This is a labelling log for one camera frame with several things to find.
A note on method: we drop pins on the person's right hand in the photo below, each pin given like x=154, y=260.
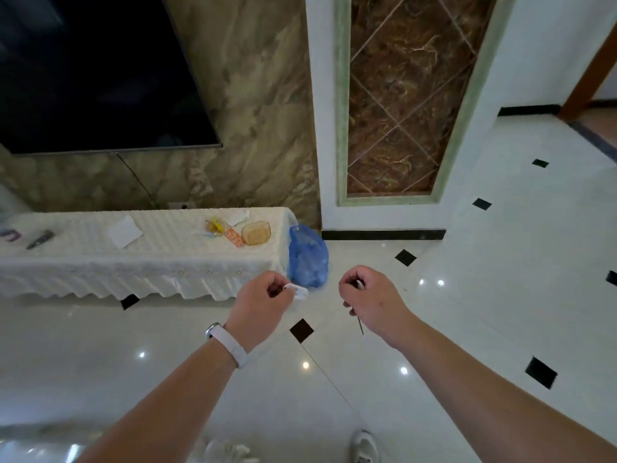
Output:
x=378, y=303

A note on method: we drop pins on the person's left hand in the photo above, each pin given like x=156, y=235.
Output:
x=258, y=308

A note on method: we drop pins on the person's right fingers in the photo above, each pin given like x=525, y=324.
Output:
x=350, y=291

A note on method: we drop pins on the person's left fingers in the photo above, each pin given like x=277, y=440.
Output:
x=278, y=283

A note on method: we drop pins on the small white device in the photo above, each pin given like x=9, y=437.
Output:
x=297, y=290

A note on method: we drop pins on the thin black tool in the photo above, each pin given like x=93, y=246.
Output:
x=359, y=318

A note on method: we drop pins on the person's right forearm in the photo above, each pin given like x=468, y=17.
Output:
x=501, y=405

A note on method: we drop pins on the person's left forearm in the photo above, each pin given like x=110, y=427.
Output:
x=159, y=409

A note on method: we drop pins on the blue plastic bag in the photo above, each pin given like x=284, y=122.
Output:
x=307, y=257

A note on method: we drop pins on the amber glass bowl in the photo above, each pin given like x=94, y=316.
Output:
x=256, y=233

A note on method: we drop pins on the orange packet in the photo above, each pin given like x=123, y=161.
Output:
x=235, y=237

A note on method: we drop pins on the white wristband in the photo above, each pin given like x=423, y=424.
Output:
x=230, y=343

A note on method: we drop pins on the yellow wrapped item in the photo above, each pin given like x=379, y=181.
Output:
x=215, y=227

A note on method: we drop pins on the white lace-covered cabinet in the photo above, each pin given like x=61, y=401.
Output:
x=144, y=257

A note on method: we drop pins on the person's white shoe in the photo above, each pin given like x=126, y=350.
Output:
x=364, y=447

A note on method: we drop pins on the white paper napkin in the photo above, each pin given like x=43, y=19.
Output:
x=125, y=231

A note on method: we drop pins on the green framed marble panel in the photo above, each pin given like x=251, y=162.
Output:
x=414, y=98

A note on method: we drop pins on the dark remote control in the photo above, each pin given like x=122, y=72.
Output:
x=40, y=239

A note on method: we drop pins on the purple small object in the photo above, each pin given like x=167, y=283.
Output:
x=9, y=234

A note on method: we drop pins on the wall power socket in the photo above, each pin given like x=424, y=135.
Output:
x=181, y=205

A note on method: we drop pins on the black wall television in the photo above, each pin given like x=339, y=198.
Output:
x=96, y=72

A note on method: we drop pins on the brown wooden door frame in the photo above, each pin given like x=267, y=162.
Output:
x=589, y=74

